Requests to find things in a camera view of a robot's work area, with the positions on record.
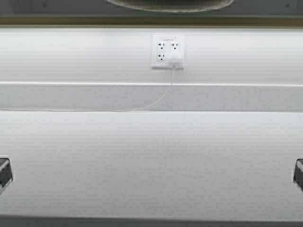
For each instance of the steel pot with black handles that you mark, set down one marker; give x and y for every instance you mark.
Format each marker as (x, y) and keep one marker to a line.
(174, 6)

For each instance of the upper cabinet shelf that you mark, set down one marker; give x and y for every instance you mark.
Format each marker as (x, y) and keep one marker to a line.
(103, 13)

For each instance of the white power plug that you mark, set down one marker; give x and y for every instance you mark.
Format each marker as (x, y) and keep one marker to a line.
(175, 61)

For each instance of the white wall outlet plate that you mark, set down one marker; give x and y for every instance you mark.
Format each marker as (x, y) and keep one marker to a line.
(162, 46)

